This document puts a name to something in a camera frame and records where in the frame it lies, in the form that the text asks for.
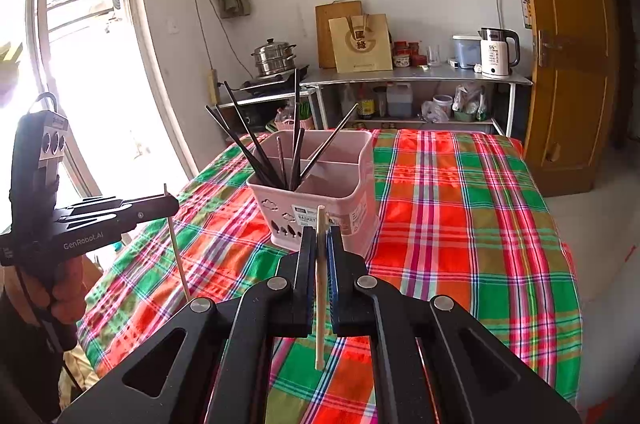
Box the window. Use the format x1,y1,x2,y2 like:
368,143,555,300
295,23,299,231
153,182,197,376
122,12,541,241
0,0,198,225

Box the beige chopstick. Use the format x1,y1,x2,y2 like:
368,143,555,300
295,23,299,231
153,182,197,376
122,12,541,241
162,183,192,301
315,205,327,372

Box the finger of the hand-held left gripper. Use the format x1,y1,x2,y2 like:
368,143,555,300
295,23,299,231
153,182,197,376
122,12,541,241
57,195,180,230

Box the plaid tablecloth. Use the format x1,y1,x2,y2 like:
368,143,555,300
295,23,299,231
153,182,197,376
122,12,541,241
75,126,583,424

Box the steel steamer pot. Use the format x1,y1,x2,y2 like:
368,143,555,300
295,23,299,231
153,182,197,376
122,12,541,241
251,38,298,77

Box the pale blue lidded container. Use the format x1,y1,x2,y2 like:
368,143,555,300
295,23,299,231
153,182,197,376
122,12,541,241
452,35,483,70

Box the black chopstick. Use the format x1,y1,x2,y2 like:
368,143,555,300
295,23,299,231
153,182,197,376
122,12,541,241
204,104,273,187
213,105,277,187
222,80,283,189
290,68,301,191
292,128,306,191
299,102,361,180

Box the green vegetables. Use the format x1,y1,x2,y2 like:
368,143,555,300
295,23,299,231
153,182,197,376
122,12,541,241
275,101,316,131

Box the wooden door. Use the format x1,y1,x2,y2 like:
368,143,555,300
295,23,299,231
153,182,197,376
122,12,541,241
502,0,621,197

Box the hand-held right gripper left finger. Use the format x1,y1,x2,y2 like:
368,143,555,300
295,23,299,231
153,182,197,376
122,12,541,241
57,226,317,424

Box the steel shelf table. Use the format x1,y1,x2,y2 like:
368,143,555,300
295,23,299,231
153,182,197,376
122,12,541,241
299,66,533,137

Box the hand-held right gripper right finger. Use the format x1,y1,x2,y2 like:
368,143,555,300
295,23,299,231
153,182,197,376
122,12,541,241
327,226,583,424

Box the bagged groceries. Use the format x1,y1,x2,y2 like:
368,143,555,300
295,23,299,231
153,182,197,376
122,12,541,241
452,83,493,122

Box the clear plastic bag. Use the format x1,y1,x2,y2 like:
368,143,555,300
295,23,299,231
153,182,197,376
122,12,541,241
421,100,449,124

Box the person's left hand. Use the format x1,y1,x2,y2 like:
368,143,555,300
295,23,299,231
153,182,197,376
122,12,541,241
49,255,87,351

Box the low steel stove stand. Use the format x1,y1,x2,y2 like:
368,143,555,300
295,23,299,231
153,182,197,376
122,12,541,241
215,86,321,136

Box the dark sauce bottle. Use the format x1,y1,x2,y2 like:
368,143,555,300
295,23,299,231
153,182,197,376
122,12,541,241
357,86,376,120

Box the black induction cooker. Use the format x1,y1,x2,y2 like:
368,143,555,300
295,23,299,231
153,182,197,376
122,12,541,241
240,64,311,94

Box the white electric kettle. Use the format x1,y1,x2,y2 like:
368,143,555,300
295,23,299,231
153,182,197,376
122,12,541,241
479,27,521,79

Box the pink plastic utensil basket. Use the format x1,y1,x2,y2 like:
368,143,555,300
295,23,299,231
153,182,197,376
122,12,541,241
246,129,376,257

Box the grey plastic jug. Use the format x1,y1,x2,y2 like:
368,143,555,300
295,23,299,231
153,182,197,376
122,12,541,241
387,83,415,117

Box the wooden cutting board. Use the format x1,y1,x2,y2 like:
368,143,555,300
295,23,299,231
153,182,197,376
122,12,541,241
315,0,363,69

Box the brown paper bag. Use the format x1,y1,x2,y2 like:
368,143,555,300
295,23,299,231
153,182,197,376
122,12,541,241
328,14,393,74

